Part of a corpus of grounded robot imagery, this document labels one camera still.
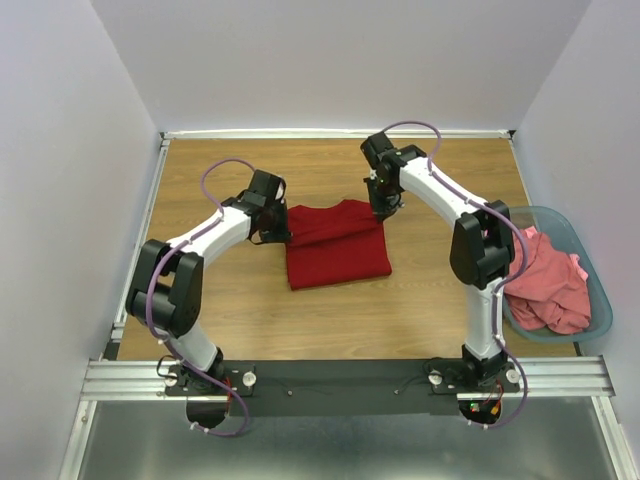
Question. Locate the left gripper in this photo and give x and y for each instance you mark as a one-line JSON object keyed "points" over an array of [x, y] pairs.
{"points": [[281, 235]]}

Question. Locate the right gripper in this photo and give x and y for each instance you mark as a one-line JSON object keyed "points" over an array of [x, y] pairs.
{"points": [[382, 210]]}

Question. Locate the dark red t-shirt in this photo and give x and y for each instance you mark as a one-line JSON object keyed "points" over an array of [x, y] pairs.
{"points": [[339, 244]]}

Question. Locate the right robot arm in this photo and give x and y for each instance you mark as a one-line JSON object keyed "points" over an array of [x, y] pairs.
{"points": [[481, 253]]}

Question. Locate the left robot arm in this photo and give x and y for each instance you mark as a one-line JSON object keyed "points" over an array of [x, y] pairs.
{"points": [[166, 290]]}

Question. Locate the translucent blue laundry basket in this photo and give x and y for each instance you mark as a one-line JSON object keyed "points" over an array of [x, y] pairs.
{"points": [[563, 238]]}

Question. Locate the pink t-shirt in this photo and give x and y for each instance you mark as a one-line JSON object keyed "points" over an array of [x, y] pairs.
{"points": [[552, 292]]}

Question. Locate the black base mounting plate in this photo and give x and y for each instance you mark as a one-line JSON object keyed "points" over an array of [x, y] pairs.
{"points": [[307, 388]]}

